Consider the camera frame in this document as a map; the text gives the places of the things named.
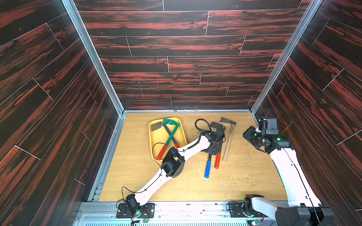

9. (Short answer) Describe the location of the yellow plastic storage tray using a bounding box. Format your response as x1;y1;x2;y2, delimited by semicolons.
149;117;188;160

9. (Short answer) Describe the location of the dark hoe red grip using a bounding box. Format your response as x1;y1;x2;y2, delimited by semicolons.
211;122;226;169

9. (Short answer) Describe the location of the wooden handle hoe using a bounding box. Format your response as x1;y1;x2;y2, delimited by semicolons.
220;117;236;162

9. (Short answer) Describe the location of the green hoe red grip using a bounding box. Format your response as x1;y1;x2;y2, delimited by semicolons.
156;118;176;161

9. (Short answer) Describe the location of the steel hoe blue grip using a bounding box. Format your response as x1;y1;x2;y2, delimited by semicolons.
204;154;212;179

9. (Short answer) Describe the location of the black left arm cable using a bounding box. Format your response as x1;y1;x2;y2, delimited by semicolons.
120;118;213;221

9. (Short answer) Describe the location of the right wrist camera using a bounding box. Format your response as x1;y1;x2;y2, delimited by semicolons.
258;117;279;137

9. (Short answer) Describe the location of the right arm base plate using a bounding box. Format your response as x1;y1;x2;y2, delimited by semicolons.
226;201;265;218

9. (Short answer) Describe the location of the black hoe red grip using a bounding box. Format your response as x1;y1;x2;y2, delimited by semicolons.
151;121;180;148

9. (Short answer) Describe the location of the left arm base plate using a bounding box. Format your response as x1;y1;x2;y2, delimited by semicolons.
116;202;155;218

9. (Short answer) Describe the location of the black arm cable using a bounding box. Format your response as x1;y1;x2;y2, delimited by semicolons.
120;118;213;221
279;146;323;226

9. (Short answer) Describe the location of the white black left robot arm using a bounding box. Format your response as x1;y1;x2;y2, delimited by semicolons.
125;129;225;218

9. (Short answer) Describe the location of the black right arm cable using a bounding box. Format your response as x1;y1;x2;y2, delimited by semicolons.
279;146;323;226

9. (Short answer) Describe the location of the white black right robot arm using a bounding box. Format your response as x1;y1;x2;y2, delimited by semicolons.
242;117;334;226

